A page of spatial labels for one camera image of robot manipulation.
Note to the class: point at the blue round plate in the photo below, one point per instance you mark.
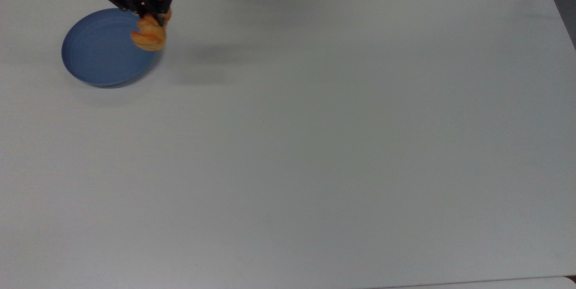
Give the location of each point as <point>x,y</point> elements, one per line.
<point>99,50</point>

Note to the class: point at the orange braided bread loaf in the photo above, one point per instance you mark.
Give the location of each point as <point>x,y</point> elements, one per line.
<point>150,37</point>

